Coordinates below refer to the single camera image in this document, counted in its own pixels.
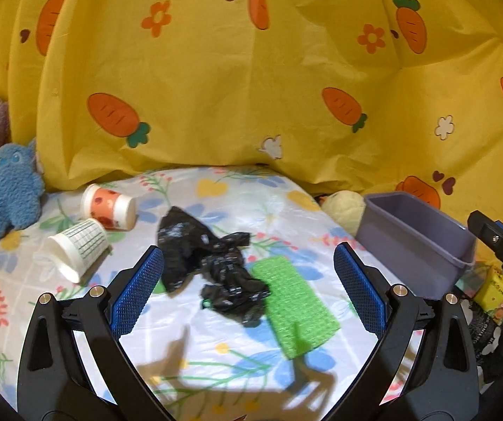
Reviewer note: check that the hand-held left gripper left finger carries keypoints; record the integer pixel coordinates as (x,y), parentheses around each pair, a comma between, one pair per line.
(139,289)

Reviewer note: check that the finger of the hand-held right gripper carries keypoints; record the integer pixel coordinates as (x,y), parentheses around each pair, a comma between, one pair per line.
(495,234)

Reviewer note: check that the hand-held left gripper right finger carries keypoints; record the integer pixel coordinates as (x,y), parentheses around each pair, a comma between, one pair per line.
(359,287)

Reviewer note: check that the grey plastic bin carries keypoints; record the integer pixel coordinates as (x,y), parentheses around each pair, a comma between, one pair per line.
(413,232)

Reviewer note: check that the black plastic bag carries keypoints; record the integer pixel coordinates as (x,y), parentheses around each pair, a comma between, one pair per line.
(216,267)

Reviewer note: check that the yellow small box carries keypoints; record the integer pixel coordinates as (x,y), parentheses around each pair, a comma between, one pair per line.
(499,291)

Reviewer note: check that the green textured cloth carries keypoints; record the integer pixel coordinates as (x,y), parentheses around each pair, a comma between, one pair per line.
(297,307)

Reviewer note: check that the white green grid paper cup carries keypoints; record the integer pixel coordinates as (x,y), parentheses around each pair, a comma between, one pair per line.
(78,248)

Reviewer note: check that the cream plush ball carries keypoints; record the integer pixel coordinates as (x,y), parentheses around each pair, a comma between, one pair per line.
(343,212)

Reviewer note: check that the dark printed bag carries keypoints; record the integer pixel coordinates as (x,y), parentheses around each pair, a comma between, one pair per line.
(490,342)

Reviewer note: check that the orange printed paper cup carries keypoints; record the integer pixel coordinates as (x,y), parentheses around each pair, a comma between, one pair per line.
(108,206)

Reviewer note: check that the floral print bed sheet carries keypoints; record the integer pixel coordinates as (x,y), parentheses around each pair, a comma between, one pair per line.
(233,193)

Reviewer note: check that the blue plush toy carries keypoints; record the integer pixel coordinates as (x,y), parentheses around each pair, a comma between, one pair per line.
(10,188)

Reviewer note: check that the yellow carrot print cloth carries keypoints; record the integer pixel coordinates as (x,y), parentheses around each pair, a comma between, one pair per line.
(255,74)

